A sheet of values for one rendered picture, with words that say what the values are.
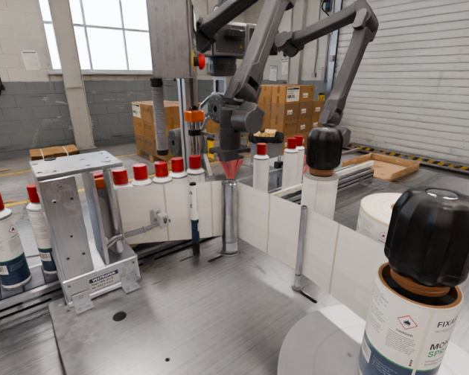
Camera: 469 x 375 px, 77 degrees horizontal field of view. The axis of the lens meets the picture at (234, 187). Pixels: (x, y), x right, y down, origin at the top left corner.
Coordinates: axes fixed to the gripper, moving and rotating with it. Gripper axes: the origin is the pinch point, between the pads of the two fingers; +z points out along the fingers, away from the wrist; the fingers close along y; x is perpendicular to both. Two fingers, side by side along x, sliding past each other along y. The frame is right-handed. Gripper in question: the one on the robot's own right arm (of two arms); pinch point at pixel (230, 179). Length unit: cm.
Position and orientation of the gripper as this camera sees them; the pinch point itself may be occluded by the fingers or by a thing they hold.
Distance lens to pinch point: 83.5
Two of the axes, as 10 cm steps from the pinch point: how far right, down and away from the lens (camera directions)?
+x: -6.1, -2.8, 7.4
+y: 7.9, -2.2, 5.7
